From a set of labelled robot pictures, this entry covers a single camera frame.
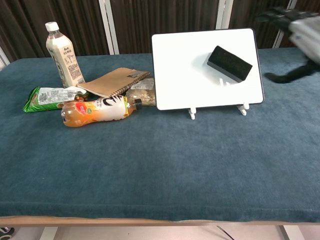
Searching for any white table leg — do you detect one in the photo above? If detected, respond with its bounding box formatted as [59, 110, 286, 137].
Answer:
[39, 226, 58, 240]
[276, 225, 305, 240]

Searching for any green snack packet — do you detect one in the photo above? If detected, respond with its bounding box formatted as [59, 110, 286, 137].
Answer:
[23, 86, 90, 113]

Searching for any blue felt table cloth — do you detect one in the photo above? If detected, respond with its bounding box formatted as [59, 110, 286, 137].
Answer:
[0, 47, 320, 223]

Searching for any white partition post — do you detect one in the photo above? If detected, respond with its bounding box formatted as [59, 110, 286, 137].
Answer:
[271, 0, 298, 49]
[215, 0, 235, 30]
[98, 0, 120, 55]
[0, 46, 11, 71]

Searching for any orange drink bottle black cap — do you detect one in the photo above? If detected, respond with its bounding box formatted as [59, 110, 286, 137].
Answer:
[60, 95, 143, 128]

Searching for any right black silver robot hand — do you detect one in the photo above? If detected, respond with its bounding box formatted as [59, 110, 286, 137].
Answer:
[256, 6, 320, 85]

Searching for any milk tea bottle white cap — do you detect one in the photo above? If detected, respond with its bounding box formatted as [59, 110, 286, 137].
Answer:
[44, 21, 86, 89]

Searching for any white tray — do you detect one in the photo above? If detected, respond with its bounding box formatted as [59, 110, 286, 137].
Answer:
[151, 27, 265, 111]

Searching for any clear nut snack packet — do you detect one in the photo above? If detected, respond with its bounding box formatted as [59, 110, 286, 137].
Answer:
[124, 77, 157, 107]

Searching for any black rectangular block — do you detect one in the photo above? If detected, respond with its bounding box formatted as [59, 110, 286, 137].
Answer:
[206, 45, 254, 83]

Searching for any brown kraft spiral notebook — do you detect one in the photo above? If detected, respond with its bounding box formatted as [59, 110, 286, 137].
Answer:
[76, 67, 152, 99]

